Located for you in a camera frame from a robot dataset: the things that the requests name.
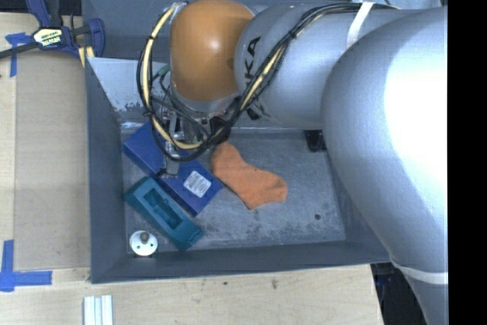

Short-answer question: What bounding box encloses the blue box with white label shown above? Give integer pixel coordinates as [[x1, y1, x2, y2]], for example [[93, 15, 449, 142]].
[[121, 120, 225, 218]]

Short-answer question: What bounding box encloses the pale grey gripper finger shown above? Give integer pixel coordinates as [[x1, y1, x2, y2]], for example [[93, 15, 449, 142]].
[[163, 158, 180, 177]]

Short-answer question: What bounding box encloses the pale wood flat board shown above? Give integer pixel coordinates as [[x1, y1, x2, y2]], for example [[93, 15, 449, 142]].
[[13, 14, 93, 272]]

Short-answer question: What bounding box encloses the orange cloth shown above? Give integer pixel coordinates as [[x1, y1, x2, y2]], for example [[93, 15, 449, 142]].
[[209, 141, 288, 211]]

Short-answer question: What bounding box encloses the small black box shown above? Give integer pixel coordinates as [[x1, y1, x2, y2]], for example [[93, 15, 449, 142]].
[[304, 129, 328, 153]]

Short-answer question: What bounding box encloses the grey metal bin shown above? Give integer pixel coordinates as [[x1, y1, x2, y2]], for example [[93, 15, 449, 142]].
[[80, 0, 393, 285]]

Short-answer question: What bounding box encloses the dark green flat block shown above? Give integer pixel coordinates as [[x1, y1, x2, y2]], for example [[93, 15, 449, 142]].
[[122, 176, 206, 252]]

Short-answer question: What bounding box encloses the white round knob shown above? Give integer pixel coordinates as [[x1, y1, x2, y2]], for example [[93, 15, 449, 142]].
[[129, 229, 159, 258]]

